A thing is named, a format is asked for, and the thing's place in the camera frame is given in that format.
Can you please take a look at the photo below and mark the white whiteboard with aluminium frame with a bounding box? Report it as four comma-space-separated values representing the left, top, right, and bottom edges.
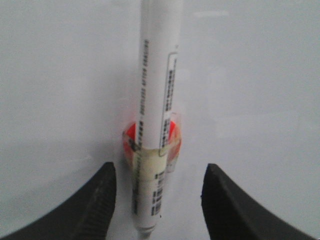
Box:
0, 0, 320, 240

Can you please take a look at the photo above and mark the white whiteboard marker pen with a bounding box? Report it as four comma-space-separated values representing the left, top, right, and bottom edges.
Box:
132, 0, 184, 240

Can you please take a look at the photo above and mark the red round magnet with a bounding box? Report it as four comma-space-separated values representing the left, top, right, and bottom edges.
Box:
122, 112, 182, 173

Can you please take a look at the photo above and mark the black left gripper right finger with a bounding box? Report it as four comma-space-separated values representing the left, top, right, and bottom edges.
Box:
201, 163, 312, 240

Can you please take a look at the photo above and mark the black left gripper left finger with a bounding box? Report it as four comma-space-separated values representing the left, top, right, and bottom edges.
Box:
4, 162, 117, 240

